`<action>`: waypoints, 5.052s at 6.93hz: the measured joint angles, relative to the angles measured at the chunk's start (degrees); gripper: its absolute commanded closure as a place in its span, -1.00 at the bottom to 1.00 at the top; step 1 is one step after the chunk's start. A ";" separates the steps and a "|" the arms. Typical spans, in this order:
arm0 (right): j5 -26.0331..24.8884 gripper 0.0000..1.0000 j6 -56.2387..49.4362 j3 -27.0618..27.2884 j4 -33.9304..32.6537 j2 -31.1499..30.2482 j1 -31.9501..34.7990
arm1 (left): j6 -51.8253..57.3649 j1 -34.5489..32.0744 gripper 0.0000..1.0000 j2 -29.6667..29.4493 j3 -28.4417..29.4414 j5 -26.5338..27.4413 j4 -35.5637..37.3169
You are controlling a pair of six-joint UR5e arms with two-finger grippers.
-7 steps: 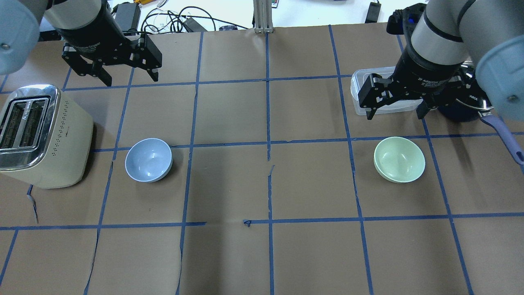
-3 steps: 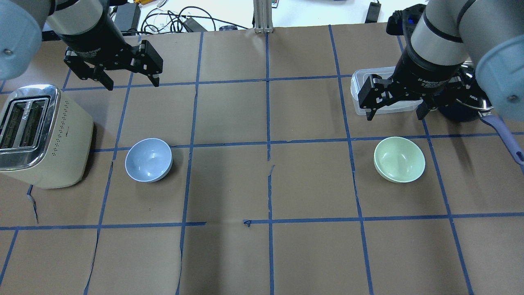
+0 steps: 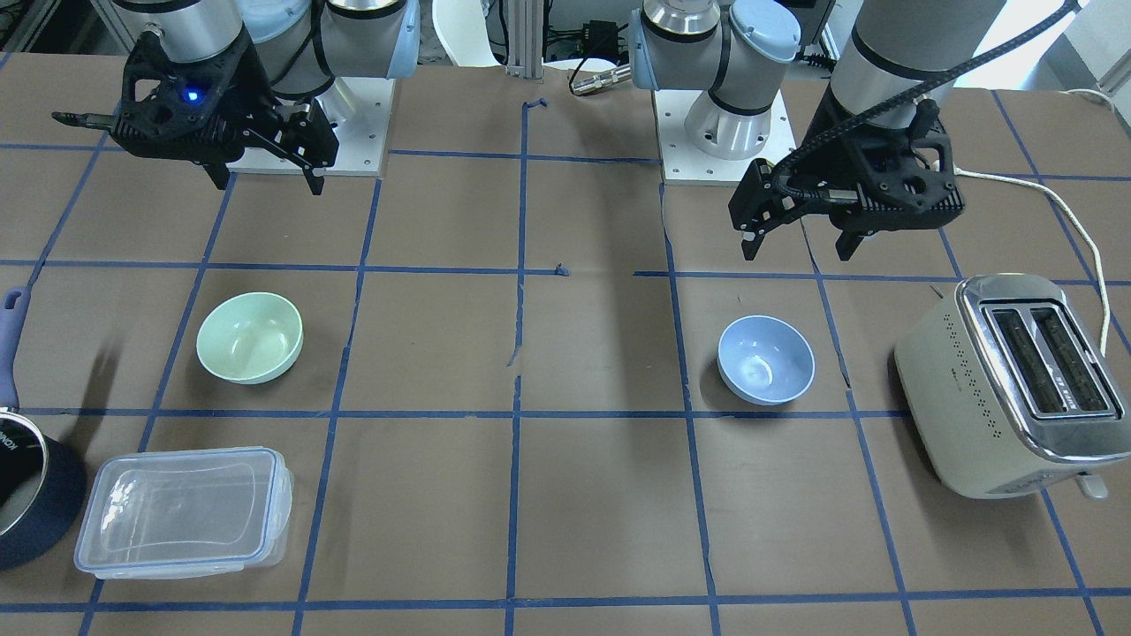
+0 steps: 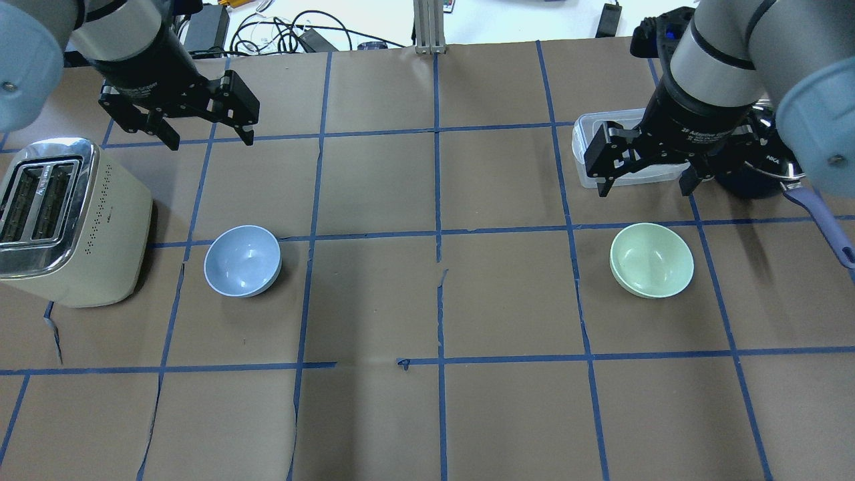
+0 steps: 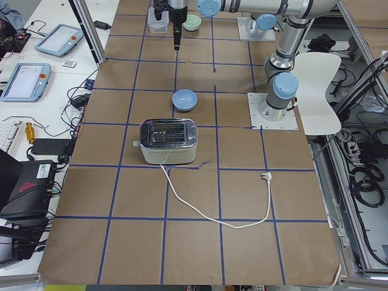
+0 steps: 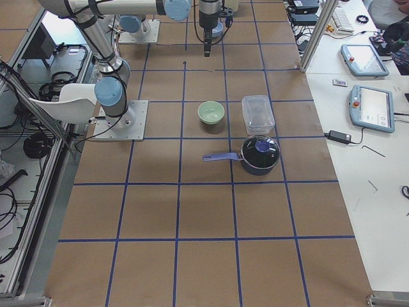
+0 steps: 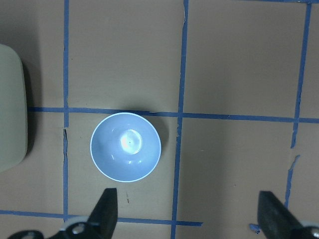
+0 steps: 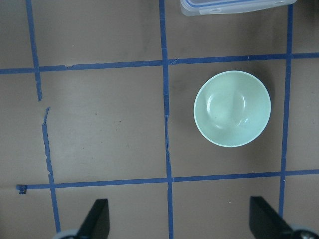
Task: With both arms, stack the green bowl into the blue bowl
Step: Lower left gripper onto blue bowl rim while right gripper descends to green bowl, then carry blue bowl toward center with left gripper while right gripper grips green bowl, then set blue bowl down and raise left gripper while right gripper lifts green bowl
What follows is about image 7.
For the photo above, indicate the white chrome toaster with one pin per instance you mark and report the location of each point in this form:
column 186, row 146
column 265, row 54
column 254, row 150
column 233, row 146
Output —
column 13, row 110

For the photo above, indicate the blue bowl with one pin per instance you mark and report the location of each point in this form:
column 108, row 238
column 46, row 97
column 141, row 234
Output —
column 125, row 147

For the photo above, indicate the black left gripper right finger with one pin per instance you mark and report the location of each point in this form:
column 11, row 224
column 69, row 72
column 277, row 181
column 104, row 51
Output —
column 275, row 220

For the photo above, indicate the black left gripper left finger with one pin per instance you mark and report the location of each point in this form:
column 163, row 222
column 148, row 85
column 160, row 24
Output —
column 104, row 216

